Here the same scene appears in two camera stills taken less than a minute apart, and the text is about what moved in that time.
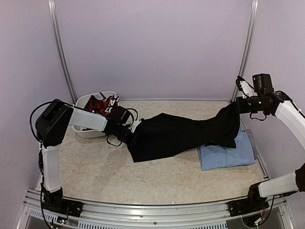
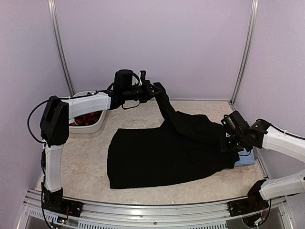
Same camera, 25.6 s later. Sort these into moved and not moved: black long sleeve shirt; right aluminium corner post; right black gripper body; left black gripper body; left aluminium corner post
Moved: black long sleeve shirt; left black gripper body; right black gripper body
Not moved: right aluminium corner post; left aluminium corner post
